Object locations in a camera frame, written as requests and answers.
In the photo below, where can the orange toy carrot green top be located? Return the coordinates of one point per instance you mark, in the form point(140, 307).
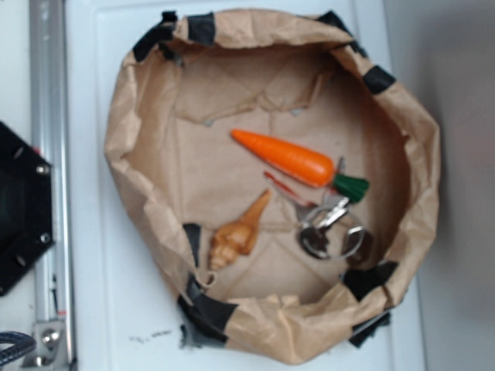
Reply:
point(304, 165)

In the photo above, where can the brown paper bag bin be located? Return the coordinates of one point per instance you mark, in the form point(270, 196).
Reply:
point(180, 91)

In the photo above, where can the brown spiral seashell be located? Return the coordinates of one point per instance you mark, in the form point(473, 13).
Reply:
point(237, 237)

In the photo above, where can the red thin stick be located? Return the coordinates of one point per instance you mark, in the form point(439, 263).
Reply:
point(285, 190)

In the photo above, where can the silver keys on ring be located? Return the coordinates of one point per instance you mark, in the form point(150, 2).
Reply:
point(330, 231)

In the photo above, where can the aluminium extrusion rail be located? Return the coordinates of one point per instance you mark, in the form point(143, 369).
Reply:
point(53, 271)

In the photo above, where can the black hexagonal robot base plate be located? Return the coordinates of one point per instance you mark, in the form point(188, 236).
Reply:
point(26, 208)

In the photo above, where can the silver corner bracket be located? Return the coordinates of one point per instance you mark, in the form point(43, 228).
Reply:
point(51, 351)

